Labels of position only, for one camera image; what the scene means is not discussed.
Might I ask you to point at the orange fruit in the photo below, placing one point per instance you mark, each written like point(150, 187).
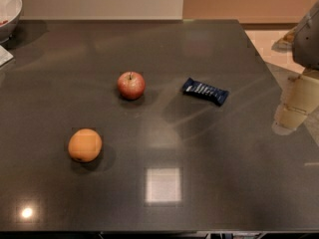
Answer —
point(85, 145)

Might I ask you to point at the white paper sheet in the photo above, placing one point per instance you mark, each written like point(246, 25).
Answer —
point(5, 56)

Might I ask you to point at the blue rxbar blueberry wrapper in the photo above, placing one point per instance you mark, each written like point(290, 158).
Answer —
point(205, 91)

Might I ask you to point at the red apple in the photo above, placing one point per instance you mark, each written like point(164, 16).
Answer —
point(131, 85)

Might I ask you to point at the white bowl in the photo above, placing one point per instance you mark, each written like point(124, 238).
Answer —
point(10, 11)

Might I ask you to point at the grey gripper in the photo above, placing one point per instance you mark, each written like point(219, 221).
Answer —
point(307, 40)

